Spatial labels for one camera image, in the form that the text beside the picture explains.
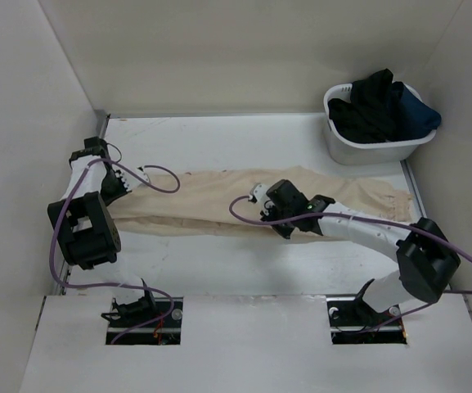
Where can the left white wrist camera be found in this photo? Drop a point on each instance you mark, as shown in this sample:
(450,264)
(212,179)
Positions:
(139,178)

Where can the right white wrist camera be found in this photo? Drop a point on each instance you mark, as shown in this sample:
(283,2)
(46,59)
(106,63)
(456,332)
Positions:
(258,196)

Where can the beige trousers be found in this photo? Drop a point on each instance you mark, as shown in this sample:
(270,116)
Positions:
(201,205)

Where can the black garment in basket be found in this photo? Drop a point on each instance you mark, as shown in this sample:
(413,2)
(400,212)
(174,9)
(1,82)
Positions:
(365,118)

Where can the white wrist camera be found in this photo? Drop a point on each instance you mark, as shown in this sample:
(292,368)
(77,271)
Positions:
(258,196)
(139,178)

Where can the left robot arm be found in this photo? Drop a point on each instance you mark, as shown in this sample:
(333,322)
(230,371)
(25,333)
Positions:
(88,237)

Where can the white laundry basket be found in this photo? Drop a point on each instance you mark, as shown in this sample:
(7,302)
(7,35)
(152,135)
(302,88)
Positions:
(344,152)

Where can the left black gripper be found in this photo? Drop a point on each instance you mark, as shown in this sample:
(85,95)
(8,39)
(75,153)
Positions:
(123,191)

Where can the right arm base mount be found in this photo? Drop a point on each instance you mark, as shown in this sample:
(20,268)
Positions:
(352,326)

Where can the dark blue garment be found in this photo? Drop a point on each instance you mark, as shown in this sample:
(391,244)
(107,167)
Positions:
(413,119)

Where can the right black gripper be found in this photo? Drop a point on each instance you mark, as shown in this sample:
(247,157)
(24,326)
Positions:
(285,231)

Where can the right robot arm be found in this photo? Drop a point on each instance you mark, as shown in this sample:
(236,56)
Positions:
(425,267)

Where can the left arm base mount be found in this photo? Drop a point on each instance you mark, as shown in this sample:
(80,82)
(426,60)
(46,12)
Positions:
(136,326)

